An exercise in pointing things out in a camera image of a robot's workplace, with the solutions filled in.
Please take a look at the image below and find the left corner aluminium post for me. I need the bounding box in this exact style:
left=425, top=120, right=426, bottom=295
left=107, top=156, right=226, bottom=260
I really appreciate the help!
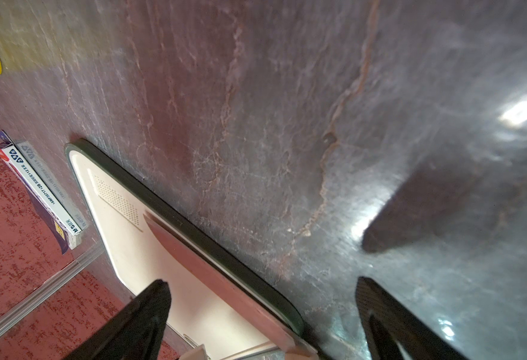
left=0, top=243, right=105, bottom=338

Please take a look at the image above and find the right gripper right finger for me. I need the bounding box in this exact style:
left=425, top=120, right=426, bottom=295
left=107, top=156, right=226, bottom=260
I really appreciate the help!
left=356, top=277, right=466, bottom=359

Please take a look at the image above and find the white pen box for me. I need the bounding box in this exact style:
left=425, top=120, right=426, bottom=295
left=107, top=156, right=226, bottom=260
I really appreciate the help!
left=0, top=142, right=83, bottom=254

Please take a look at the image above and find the beige cutting board green rim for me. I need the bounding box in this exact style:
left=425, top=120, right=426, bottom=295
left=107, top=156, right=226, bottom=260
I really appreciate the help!
left=65, top=139, right=304, bottom=359

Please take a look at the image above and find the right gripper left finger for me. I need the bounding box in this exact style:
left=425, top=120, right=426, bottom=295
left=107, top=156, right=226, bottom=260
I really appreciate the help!
left=65, top=279, right=172, bottom=359

